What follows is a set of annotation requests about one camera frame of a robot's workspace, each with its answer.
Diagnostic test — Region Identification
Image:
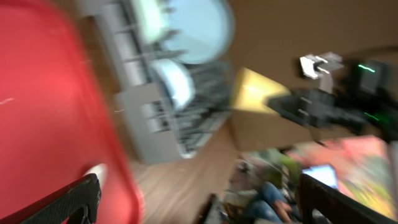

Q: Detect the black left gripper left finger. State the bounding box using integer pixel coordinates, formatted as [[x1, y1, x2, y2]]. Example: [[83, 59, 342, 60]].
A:
[[1, 173, 101, 224]]

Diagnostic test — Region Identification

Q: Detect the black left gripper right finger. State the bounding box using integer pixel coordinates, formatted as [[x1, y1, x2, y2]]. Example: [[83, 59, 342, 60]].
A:
[[297, 174, 397, 224]]

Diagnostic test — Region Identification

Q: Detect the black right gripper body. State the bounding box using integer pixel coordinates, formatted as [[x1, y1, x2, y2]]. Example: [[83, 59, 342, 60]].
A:
[[267, 89, 358, 128]]

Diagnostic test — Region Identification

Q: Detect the yellow cup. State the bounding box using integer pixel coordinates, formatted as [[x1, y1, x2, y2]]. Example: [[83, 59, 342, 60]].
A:
[[231, 68, 290, 115]]

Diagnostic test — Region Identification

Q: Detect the light blue plate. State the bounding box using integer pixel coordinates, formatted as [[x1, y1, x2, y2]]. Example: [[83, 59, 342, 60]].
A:
[[160, 0, 234, 64]]

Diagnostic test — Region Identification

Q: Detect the light blue bowl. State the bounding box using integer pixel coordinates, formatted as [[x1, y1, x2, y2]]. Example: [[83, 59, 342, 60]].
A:
[[152, 58, 196, 111]]

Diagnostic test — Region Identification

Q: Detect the mint green bowl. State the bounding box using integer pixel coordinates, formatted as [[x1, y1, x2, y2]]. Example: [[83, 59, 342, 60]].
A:
[[130, 0, 169, 44]]

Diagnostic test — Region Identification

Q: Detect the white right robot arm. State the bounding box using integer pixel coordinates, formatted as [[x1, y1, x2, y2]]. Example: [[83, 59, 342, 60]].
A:
[[264, 45, 397, 223]]

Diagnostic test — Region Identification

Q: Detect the grey dishwasher rack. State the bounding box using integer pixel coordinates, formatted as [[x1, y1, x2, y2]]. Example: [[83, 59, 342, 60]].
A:
[[78, 0, 232, 164]]

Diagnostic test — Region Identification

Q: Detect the white plastic spoon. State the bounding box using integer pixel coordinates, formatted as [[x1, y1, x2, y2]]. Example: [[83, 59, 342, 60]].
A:
[[85, 163, 108, 189]]

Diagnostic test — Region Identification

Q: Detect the red serving tray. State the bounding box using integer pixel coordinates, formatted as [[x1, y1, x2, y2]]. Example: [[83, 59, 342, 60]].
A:
[[1, 0, 143, 223]]

